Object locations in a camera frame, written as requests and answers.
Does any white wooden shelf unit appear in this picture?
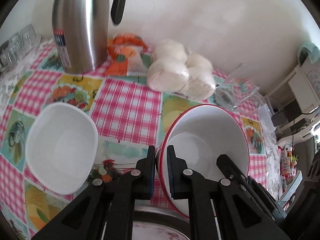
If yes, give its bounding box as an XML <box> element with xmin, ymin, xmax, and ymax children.
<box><xmin>265</xmin><ymin>58</ymin><xmax>319</xmax><ymax>135</ymax></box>

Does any black charger plug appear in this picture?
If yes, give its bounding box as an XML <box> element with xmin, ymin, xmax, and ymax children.
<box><xmin>271</xmin><ymin>109</ymin><xmax>290</xmax><ymax>127</ymax></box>

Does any teal cloth on shelf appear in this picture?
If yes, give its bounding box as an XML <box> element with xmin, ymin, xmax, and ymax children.
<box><xmin>297</xmin><ymin>42</ymin><xmax>320</xmax><ymax>66</ymax></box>

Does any colourful candy tube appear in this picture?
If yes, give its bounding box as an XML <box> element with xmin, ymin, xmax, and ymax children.
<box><xmin>280</xmin><ymin>145</ymin><xmax>295</xmax><ymax>187</ymax></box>

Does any floral rimmed white plate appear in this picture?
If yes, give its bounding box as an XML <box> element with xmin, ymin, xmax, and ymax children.
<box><xmin>132</xmin><ymin>222</ymin><xmax>189</xmax><ymax>240</ymax></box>

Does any large stainless steel pan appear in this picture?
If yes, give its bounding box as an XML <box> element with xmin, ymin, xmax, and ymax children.
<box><xmin>133</xmin><ymin>206</ymin><xmax>191</xmax><ymax>239</ymax></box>

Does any clear glass mug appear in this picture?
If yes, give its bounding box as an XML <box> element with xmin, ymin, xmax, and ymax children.
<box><xmin>213</xmin><ymin>63</ymin><xmax>264</xmax><ymax>114</ymax></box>

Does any bag of white buns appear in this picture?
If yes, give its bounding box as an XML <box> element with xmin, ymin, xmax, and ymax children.
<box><xmin>146</xmin><ymin>39</ymin><xmax>216</xmax><ymax>101</ymax></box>

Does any checkered picture tablecloth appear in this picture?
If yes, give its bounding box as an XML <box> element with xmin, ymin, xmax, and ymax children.
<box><xmin>0</xmin><ymin>36</ymin><xmax>286</xmax><ymax>240</ymax></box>

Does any white power strip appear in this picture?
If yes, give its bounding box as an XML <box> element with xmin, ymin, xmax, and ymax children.
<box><xmin>258</xmin><ymin>103</ymin><xmax>276</xmax><ymax>133</ymax></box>

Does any black charging cable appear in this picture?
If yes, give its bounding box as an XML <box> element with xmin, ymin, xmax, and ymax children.
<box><xmin>287</xmin><ymin>109</ymin><xmax>320</xmax><ymax>156</ymax></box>

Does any stainless steel thermos jug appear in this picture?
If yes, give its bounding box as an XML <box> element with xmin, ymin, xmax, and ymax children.
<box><xmin>52</xmin><ymin>0</ymin><xmax>126</xmax><ymax>74</ymax></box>

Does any strawberry pattern white bowl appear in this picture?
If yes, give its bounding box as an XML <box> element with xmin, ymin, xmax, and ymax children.
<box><xmin>157</xmin><ymin>104</ymin><xmax>249</xmax><ymax>217</ymax></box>

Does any small white square bowl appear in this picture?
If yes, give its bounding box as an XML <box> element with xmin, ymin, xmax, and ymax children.
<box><xmin>25</xmin><ymin>102</ymin><xmax>99</xmax><ymax>195</ymax></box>

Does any orange snack packet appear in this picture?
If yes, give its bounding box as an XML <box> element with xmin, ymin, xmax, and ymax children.
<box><xmin>104</xmin><ymin>34</ymin><xmax>148</xmax><ymax>76</ymax></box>

